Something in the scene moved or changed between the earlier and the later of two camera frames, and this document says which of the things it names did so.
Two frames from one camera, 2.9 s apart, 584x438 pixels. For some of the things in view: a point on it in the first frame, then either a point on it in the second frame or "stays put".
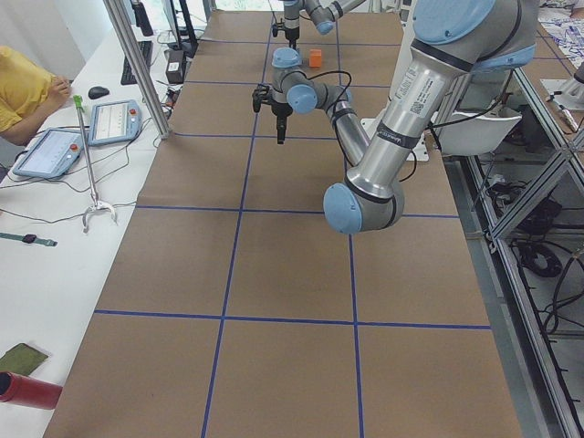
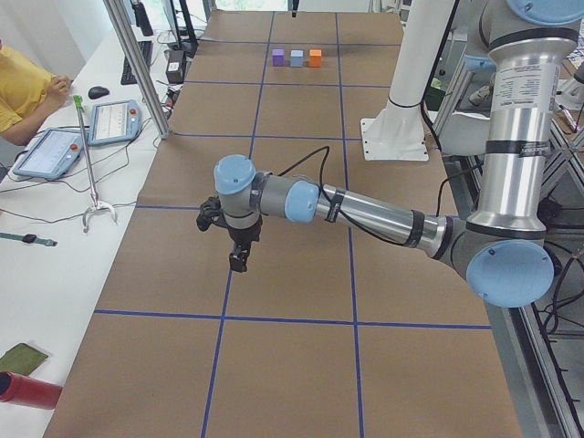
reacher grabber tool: (96, 205) stays put
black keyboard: (128, 77) stays put
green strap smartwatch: (28, 238) stays put
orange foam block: (315, 57) stays put
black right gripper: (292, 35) -> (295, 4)
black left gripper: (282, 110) -> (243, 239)
